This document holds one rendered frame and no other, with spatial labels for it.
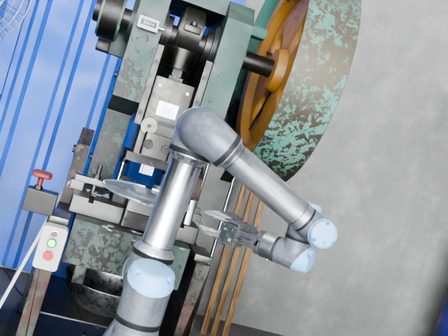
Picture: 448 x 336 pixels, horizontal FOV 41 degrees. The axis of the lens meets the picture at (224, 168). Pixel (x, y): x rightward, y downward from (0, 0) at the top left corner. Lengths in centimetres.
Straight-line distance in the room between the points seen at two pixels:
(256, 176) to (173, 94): 72
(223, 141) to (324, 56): 57
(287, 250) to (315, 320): 214
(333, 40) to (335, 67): 8
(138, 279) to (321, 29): 95
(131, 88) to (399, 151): 212
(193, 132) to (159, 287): 38
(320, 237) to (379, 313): 245
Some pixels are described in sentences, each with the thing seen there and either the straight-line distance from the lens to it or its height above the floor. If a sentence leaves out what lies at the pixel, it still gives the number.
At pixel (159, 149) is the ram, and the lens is 207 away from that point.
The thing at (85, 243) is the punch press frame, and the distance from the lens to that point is 198.
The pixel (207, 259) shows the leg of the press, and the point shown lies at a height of 64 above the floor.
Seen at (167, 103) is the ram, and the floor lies 109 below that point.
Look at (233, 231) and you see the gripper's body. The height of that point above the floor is 79.
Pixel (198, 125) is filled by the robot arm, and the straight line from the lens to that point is 145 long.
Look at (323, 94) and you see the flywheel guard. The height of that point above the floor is 126.
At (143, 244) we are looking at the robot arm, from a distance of 160.
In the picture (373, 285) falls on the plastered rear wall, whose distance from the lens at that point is 385.
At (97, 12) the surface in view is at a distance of 214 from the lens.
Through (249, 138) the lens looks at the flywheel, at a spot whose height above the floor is 106.
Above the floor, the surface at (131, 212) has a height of 70.
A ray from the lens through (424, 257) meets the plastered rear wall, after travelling 396.
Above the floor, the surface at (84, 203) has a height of 69.
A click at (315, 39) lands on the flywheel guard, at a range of 188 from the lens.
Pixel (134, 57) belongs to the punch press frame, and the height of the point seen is 120.
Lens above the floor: 104
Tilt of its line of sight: 3 degrees down
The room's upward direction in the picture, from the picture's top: 18 degrees clockwise
